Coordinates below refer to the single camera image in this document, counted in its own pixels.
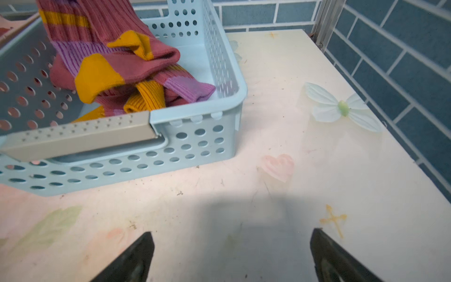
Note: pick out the purple striped sock front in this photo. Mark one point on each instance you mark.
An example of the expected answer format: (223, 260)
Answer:
(110, 57)

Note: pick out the pink plastic basket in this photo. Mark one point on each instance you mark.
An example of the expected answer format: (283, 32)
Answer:
(11, 28)

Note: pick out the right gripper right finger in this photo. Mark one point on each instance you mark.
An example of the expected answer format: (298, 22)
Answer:
(334, 264)

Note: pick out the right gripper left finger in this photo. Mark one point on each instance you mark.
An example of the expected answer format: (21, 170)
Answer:
(133, 264)

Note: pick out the blue plastic basket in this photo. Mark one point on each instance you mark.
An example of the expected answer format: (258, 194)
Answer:
(47, 151)

